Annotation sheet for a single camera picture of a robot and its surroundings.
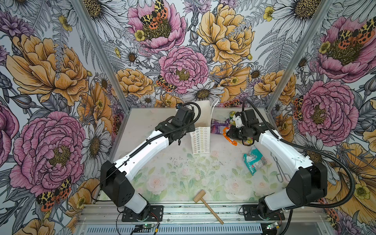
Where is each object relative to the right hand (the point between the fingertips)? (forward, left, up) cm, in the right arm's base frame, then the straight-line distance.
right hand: (229, 138), depth 84 cm
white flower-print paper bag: (0, +16, +4) cm, 17 cm away
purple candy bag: (+18, +3, -13) cm, 23 cm away
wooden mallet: (-26, +17, -15) cm, 35 cm away
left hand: (+3, +22, +7) cm, 24 cm away
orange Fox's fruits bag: (+3, +2, +1) cm, 4 cm away
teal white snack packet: (-7, -16, -14) cm, 23 cm away
